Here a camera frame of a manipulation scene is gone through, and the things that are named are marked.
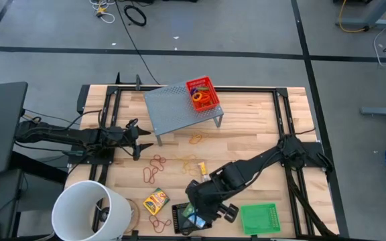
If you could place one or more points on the red brown rubber band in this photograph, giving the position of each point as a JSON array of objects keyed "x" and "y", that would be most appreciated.
[
  {"x": 150, "y": 219},
  {"x": 159, "y": 231},
  {"x": 151, "y": 162},
  {"x": 143, "y": 174}
]

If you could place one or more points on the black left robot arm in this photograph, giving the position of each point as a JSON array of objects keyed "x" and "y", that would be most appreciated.
[{"x": 62, "y": 134}]

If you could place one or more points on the grey desk leg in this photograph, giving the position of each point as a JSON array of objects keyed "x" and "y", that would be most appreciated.
[{"x": 380, "y": 24}]

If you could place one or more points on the yellow crayon box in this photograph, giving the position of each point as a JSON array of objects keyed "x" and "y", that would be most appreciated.
[{"x": 156, "y": 201}]

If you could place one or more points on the black metal table frame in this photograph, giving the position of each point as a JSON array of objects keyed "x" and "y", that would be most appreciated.
[{"x": 246, "y": 89}]

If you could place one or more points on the grey perforated metal riser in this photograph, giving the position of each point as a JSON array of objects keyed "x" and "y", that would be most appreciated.
[{"x": 169, "y": 107}]

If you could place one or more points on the small yellow crayon pack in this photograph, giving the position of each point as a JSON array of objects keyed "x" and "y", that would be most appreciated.
[{"x": 203, "y": 169}]

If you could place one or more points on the round lamp base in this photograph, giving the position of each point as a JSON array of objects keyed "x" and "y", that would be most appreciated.
[{"x": 138, "y": 211}]

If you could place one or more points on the green plastic basket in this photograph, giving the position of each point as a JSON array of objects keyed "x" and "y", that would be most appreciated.
[{"x": 260, "y": 219}]

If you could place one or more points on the black desk foot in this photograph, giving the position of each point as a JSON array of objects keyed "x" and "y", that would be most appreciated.
[{"x": 39, "y": 167}]

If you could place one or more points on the black plastic basket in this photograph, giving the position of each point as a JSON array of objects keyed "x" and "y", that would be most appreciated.
[{"x": 178, "y": 217}]

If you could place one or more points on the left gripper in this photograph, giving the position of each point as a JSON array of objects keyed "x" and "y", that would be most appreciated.
[{"x": 131, "y": 137}]

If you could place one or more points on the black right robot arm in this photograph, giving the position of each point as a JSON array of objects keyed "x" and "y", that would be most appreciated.
[{"x": 256, "y": 162}]

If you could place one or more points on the red plastic basket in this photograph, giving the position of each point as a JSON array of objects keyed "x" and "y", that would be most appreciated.
[{"x": 207, "y": 107}]

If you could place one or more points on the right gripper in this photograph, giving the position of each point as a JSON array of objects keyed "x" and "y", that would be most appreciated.
[{"x": 206, "y": 204}]

